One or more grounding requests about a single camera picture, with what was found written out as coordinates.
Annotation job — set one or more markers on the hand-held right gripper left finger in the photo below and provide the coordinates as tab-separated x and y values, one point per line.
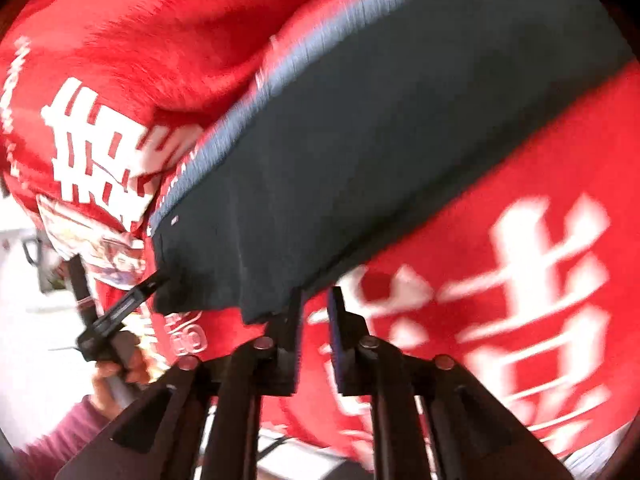
295	345

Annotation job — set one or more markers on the person's left hand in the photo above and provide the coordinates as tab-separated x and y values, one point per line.
131	370

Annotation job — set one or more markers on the person's left forearm pink sleeve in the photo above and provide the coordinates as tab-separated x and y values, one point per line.
55	440

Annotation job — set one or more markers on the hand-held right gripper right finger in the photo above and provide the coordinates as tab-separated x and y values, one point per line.
336	345

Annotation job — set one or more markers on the colourful printed cloth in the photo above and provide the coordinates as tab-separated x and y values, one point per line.
85	235

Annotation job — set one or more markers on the black pants with patterned waistband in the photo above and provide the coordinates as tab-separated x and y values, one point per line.
350	160

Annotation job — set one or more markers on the red printed blanket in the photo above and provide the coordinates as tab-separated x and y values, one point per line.
150	35

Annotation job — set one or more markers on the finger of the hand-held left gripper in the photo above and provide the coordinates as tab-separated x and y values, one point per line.
142	290

